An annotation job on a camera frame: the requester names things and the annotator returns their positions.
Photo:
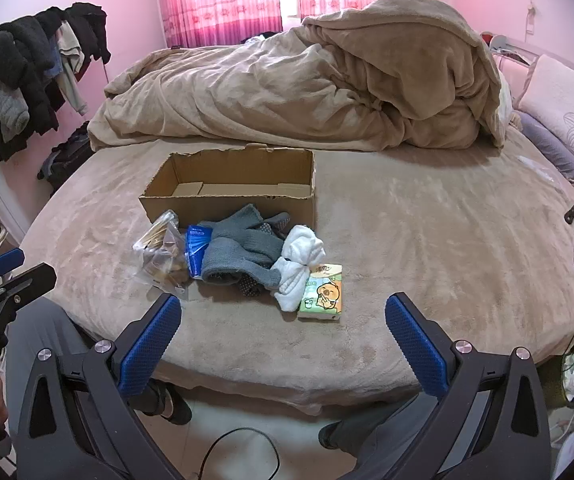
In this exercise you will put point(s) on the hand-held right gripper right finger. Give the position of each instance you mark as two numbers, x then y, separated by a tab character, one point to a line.
412	345

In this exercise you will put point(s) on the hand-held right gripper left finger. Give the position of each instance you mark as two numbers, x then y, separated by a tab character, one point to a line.
149	345

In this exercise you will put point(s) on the clear plastic snack bag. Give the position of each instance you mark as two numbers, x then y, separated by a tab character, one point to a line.
162	260

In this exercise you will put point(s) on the green cartoon tissue packet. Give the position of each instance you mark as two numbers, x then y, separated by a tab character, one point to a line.
323	295

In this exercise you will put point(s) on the blue packet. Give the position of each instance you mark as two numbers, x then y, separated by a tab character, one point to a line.
197	250

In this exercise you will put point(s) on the grey socks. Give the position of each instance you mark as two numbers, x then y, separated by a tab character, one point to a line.
232	250

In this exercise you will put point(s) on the cardboard box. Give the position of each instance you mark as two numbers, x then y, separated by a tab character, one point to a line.
227	210

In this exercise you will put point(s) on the dark slipper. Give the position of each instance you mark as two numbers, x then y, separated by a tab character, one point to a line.
167	405

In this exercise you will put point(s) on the person's right leg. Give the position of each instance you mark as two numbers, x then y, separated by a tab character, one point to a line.
372	435

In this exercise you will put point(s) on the black backpack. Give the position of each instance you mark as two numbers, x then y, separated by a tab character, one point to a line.
67	160

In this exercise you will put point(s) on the grey knit sweater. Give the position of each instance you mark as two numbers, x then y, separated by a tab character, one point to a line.
11	107

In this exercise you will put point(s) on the black coat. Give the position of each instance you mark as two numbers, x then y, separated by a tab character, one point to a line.
17	55

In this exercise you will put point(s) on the beige shirt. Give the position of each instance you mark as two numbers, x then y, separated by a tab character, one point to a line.
72	60

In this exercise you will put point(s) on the clear plastic wrapper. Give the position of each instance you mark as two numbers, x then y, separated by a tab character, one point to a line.
537	167

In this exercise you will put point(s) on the purple pillow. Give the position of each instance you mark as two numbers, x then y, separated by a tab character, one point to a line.
547	142

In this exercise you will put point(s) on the black hoodie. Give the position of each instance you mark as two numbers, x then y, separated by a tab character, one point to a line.
89	27

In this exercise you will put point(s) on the pink floral pillow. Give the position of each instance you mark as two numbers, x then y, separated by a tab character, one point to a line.
567	105

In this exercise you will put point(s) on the beige duvet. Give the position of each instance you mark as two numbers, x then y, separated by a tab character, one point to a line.
292	85

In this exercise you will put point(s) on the metal headboard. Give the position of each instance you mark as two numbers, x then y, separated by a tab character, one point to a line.
512	50

